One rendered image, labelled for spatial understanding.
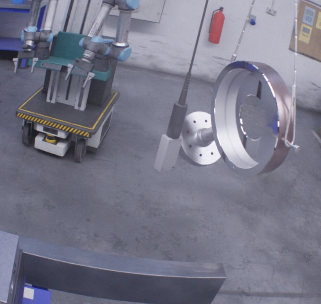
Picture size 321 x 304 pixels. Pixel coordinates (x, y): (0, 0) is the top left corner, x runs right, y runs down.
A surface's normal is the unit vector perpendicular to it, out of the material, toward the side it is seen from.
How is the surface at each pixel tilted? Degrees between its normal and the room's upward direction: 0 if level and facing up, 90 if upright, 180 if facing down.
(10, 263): 0
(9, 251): 0
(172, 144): 90
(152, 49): 90
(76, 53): 90
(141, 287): 90
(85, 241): 0
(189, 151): 50
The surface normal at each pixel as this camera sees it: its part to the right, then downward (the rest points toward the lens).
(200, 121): 0.42, -0.22
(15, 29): 0.07, 0.44
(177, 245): 0.22, -0.88
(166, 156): 0.61, 0.46
